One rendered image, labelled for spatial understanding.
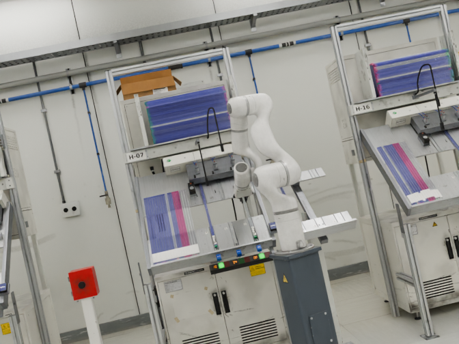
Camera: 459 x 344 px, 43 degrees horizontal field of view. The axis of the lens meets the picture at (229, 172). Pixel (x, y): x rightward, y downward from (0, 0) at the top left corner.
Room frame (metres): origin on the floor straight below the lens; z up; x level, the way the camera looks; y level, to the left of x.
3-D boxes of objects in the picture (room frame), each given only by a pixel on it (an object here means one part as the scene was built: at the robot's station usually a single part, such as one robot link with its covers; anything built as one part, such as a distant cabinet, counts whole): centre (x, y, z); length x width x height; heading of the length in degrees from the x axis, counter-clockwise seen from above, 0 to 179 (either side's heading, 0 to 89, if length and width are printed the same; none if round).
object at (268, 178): (2.70, -0.19, 1.00); 0.19 x 0.12 x 0.24; 111
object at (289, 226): (2.71, -0.22, 0.79); 0.19 x 0.19 x 0.18
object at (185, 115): (3.59, 0.17, 1.52); 0.51 x 0.13 x 0.27; 95
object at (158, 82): (3.88, 0.30, 1.82); 0.68 x 0.30 x 0.20; 95
